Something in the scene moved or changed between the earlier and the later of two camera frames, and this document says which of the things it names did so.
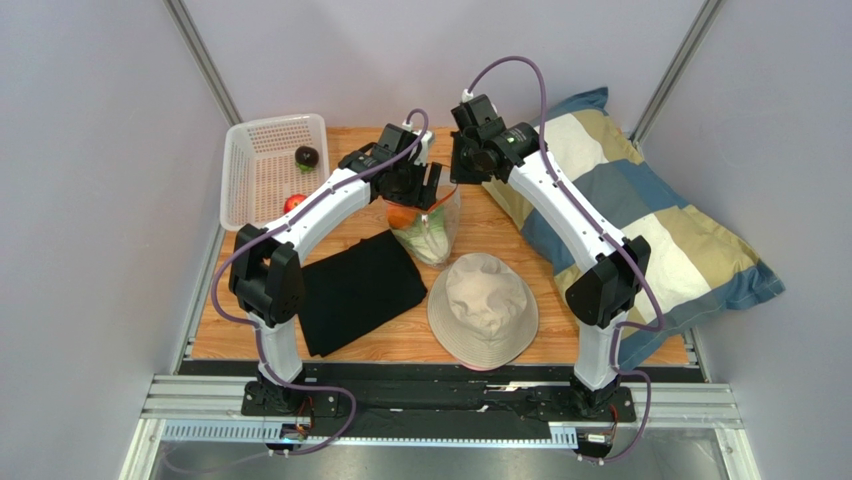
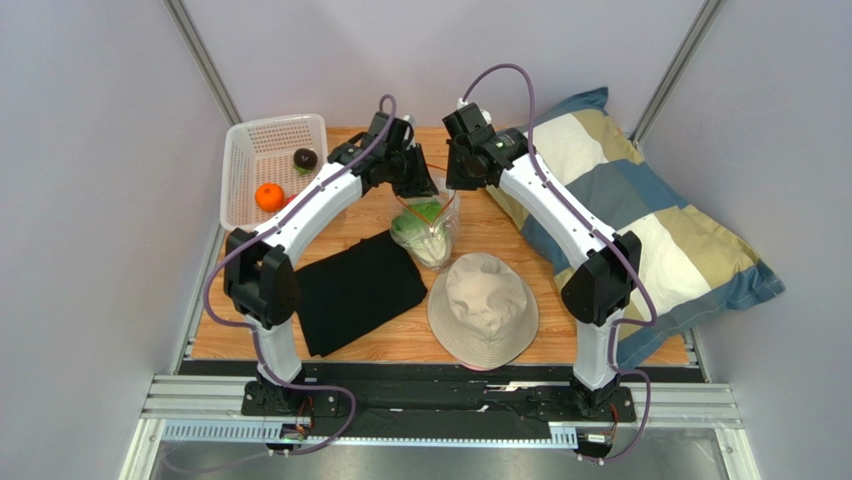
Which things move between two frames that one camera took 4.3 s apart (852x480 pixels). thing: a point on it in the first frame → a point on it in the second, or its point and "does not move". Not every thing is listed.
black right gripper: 462,168 does not move
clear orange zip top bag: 431,234 does not move
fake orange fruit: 400,217 → 269,197
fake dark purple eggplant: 306,158 does not move
